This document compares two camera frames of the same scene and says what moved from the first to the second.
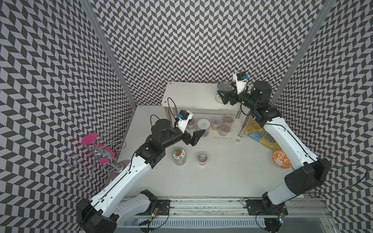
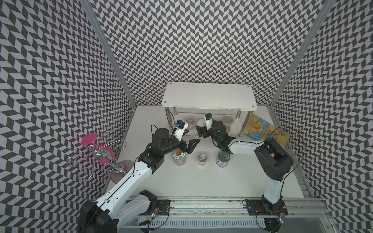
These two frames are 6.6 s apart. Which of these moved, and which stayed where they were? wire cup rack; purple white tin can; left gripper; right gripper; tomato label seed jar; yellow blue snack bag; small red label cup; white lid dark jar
Moved: purple white tin can; left gripper; right gripper
Stayed: wire cup rack; yellow blue snack bag; white lid dark jar; tomato label seed jar; small red label cup
